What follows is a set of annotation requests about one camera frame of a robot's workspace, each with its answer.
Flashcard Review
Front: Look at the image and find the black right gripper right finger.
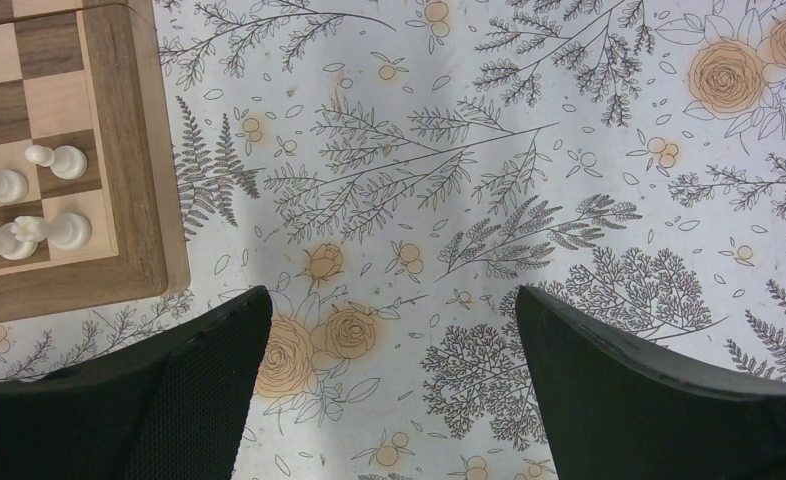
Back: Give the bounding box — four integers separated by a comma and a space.
516, 286, 786, 479

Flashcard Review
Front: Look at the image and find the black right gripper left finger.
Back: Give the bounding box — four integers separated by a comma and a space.
0, 286, 273, 479

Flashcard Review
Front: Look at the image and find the wooden chess board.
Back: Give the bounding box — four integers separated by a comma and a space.
0, 1, 190, 323

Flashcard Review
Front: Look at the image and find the white rook back row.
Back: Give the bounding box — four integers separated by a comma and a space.
10, 212, 92, 251

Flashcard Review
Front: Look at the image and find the white pawn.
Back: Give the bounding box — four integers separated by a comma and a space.
0, 169, 29, 204
24, 145, 88, 180

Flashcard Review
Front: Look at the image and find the floral patterned table mat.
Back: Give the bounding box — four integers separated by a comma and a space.
0, 1, 786, 479

